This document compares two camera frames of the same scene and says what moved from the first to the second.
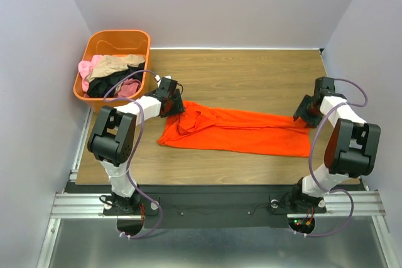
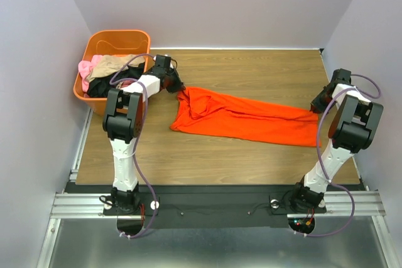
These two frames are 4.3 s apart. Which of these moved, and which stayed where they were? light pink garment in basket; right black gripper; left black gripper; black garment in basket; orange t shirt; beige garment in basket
Moved: orange t shirt; right black gripper; left black gripper
Stayed: beige garment in basket; black garment in basket; light pink garment in basket
